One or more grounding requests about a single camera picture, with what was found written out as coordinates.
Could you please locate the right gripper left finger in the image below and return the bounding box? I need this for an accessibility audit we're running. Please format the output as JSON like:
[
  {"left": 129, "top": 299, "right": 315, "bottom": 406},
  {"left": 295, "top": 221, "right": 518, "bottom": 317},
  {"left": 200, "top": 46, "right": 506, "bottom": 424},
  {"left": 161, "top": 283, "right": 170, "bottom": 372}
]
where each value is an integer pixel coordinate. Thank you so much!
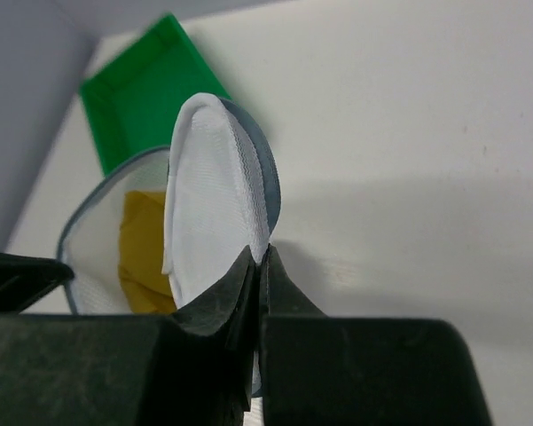
[{"left": 0, "top": 249, "right": 257, "bottom": 425}]

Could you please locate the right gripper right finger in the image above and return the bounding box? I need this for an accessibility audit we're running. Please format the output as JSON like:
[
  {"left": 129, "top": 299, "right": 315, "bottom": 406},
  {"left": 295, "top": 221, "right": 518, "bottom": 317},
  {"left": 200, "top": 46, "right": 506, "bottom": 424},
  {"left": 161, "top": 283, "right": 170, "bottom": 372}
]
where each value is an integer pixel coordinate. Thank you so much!
[{"left": 259, "top": 248, "right": 492, "bottom": 425}]

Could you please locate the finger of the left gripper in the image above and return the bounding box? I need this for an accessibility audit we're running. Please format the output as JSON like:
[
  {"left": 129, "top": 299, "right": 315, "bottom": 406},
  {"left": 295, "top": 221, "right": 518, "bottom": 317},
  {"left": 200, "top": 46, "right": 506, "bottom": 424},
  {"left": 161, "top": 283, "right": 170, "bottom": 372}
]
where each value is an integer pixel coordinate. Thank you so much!
[{"left": 0, "top": 252, "right": 74, "bottom": 313}]

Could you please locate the yellow bra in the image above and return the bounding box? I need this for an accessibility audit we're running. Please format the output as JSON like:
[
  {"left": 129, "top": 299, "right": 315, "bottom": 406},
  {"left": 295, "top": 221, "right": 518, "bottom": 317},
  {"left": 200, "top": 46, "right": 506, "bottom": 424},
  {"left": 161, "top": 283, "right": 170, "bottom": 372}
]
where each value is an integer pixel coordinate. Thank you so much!
[{"left": 118, "top": 190, "right": 176, "bottom": 314}]

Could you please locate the white mesh laundry bag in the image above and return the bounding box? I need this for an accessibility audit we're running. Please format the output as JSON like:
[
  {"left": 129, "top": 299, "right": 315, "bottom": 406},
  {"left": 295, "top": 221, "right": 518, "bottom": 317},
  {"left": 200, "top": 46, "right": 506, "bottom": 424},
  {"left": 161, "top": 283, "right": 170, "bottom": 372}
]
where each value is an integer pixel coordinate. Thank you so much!
[{"left": 56, "top": 91, "right": 284, "bottom": 396}]

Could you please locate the green plastic tray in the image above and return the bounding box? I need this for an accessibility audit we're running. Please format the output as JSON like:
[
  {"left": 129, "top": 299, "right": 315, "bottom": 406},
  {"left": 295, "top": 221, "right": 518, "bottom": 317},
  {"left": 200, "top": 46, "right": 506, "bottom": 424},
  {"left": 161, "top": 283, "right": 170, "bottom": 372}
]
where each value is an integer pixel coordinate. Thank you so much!
[{"left": 80, "top": 14, "right": 230, "bottom": 175}]

